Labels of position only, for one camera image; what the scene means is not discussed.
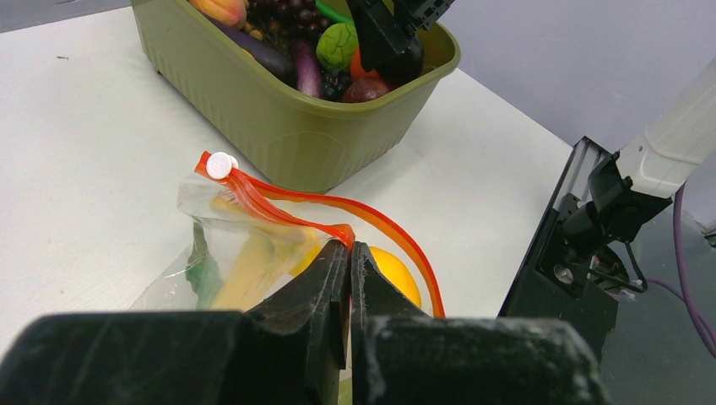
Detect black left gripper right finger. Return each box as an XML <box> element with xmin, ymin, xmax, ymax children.
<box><xmin>350</xmin><ymin>242</ymin><xmax>612</xmax><ymax>404</ymax></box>

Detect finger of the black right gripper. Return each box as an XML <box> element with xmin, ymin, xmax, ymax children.
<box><xmin>347</xmin><ymin>1</ymin><xmax>425</xmax><ymax>84</ymax></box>

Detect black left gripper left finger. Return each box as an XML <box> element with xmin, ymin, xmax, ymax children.
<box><xmin>1</xmin><ymin>241</ymin><xmax>350</xmax><ymax>404</ymax></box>

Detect yellow toy banana bunch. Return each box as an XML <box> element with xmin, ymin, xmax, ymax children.
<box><xmin>210</xmin><ymin>192</ymin><xmax>326</xmax><ymax>311</ymax></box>

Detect green toy chili pepper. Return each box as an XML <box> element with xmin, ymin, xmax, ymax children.
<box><xmin>184</xmin><ymin>222</ymin><xmax>223</xmax><ymax>310</ymax></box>

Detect clear zip bag orange zipper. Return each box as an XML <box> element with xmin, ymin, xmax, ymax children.
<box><xmin>133</xmin><ymin>152</ymin><xmax>445</xmax><ymax>317</ymax></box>

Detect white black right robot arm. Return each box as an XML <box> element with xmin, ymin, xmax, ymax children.
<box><xmin>347</xmin><ymin>1</ymin><xmax>715</xmax><ymax>275</ymax></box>

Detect orange toy carrot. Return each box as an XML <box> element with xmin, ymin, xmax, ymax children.
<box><xmin>350</xmin><ymin>48</ymin><xmax>380</xmax><ymax>81</ymax></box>

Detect lime green toy fruit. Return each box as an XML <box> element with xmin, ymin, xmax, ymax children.
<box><xmin>316</xmin><ymin>23</ymin><xmax>359</xmax><ymax>71</ymax></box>

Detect dark red toy fruit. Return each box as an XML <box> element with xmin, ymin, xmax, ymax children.
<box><xmin>341</xmin><ymin>77</ymin><xmax>392</xmax><ymax>103</ymax></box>

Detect long green toy bean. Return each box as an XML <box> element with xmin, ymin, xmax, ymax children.
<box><xmin>315</xmin><ymin>0</ymin><xmax>353</xmax><ymax>24</ymax></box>

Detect small purple toy radish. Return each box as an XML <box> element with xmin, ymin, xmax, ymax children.
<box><xmin>290</xmin><ymin>39</ymin><xmax>323</xmax><ymax>99</ymax></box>

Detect dark purple toy grapes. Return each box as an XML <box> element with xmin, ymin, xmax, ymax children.
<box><xmin>247</xmin><ymin>0</ymin><xmax>333</xmax><ymax>41</ymax></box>

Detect purple toy eggplant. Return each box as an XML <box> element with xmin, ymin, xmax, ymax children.
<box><xmin>204</xmin><ymin>15</ymin><xmax>297</xmax><ymax>87</ymax></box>

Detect orange pink toy peach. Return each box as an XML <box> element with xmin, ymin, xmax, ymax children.
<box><xmin>188</xmin><ymin>0</ymin><xmax>247</xmax><ymax>29</ymax></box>

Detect olive green plastic bin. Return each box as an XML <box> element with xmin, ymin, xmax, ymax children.
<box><xmin>132</xmin><ymin>1</ymin><xmax>461</xmax><ymax>193</ymax></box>

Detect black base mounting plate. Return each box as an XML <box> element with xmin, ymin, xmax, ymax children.
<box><xmin>498</xmin><ymin>193</ymin><xmax>618</xmax><ymax>359</ymax></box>

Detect aluminium table frame rail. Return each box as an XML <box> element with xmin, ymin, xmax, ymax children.
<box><xmin>551</xmin><ymin>137</ymin><xmax>610</xmax><ymax>210</ymax></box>

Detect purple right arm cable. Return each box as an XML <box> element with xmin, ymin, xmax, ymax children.
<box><xmin>648</xmin><ymin>181</ymin><xmax>716</xmax><ymax>359</ymax></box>

